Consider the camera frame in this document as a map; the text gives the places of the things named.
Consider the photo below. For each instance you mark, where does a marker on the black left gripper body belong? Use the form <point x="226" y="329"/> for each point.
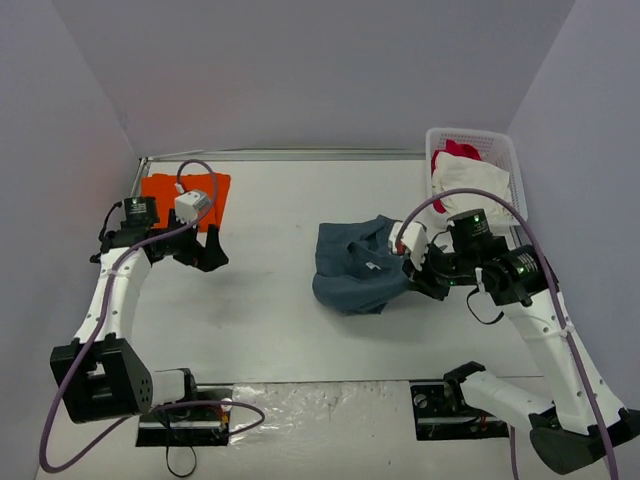
<point x="195" y="248"/>

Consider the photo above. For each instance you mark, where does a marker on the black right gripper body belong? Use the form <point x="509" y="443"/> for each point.
<point x="423" y="275"/>

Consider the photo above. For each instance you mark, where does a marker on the blue-grey t-shirt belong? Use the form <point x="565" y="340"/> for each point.
<point x="356" y="271"/>

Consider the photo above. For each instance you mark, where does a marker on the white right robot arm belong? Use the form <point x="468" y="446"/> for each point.
<point x="583" y="418"/>

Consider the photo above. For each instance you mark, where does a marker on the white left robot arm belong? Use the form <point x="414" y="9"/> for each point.
<point x="99" y="373"/>

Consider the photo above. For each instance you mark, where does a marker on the folded orange t-shirt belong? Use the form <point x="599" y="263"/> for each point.
<point x="162" y="187"/>

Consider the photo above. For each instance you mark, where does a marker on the cream white t-shirt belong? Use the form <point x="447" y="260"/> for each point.
<point x="497" y="182"/>

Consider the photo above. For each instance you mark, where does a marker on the red t-shirt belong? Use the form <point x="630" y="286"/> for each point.
<point x="456" y="166"/>

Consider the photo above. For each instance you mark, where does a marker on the white plastic laundry basket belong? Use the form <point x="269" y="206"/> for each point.
<point x="494" y="148"/>

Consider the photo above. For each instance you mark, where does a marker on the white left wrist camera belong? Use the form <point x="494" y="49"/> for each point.
<point x="189" y="205"/>

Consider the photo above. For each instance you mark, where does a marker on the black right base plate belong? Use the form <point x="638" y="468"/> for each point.
<point x="438" y="417"/>

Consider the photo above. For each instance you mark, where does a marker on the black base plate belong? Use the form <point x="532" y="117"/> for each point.
<point x="185" y="427"/>
<point x="438" y="417"/>

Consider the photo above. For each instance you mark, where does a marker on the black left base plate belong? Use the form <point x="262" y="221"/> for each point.
<point x="185" y="427"/>

